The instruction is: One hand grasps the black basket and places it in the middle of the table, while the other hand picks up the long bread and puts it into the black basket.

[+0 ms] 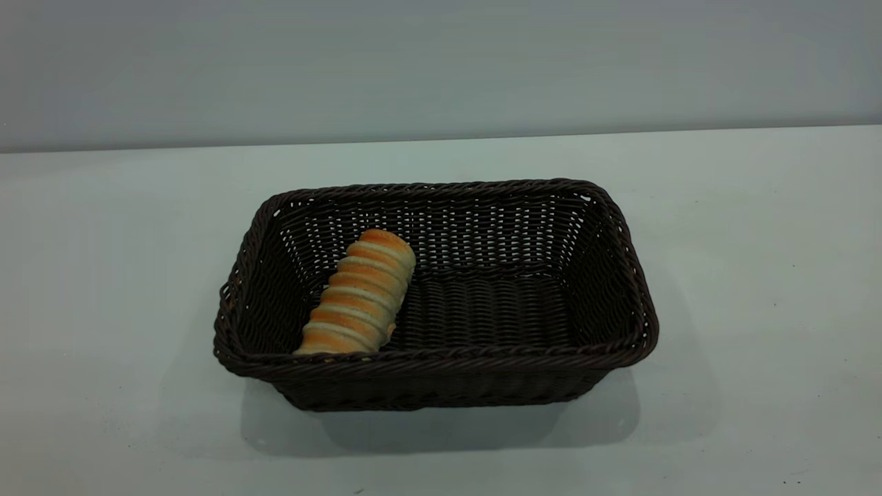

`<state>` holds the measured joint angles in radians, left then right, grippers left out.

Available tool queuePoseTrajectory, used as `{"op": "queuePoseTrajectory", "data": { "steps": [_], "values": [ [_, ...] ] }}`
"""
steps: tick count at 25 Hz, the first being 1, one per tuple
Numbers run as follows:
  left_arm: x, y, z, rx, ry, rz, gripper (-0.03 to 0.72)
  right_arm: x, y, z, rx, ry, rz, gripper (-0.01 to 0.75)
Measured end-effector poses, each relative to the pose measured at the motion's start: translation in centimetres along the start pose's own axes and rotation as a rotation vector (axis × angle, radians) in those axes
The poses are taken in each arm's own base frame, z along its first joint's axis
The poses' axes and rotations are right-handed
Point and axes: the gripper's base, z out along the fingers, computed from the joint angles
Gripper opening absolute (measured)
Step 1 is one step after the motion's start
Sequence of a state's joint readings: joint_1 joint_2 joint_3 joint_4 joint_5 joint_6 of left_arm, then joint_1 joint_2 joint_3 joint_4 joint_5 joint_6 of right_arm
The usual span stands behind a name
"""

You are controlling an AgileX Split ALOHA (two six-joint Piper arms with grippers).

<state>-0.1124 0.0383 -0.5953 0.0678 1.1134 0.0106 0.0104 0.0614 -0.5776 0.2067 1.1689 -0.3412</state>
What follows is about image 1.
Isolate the dark brown woven basket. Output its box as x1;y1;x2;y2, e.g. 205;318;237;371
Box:
213;178;660;413

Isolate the striped golden bread roll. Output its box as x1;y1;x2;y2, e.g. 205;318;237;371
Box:
294;229;417;356

